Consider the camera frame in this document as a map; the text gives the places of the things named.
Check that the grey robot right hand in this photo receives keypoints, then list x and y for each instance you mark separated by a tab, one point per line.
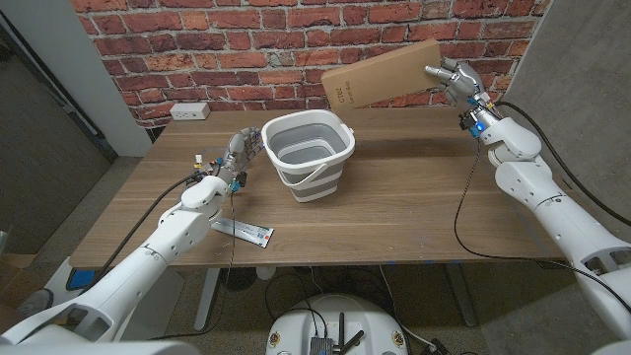
466	84

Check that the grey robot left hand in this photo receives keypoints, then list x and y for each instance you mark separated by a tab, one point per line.
239	153

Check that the brown cardboard packing box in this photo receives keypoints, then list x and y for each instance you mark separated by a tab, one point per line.
384	76

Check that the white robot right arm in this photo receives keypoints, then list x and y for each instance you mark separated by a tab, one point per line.
542	197

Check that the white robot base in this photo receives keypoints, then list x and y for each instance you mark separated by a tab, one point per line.
365	320

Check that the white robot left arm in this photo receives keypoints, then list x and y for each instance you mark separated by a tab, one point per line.
172	239

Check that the white toothpaste box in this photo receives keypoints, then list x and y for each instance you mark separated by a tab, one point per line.
249	233

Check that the white grey collapsible bucket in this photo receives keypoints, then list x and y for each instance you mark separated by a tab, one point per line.
315	185

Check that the brown cardboard floor box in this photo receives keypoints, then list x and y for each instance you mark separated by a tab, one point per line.
12	286

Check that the white power outlet strip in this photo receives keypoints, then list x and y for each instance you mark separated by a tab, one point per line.
189	112

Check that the red brick printed backdrop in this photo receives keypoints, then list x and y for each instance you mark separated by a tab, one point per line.
222	49

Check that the white round floor cap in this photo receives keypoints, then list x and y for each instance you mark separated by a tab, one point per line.
265	272

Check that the white table leg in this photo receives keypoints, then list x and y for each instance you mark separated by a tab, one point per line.
207	296

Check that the white blue floor base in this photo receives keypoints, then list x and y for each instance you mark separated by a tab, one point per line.
79	278

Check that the grey radio module with antennas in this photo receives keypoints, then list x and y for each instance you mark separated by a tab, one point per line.
320	346

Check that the grey table leg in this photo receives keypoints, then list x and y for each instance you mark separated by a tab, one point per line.
461	296

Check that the black floor plug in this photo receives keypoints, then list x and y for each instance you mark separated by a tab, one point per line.
438	347

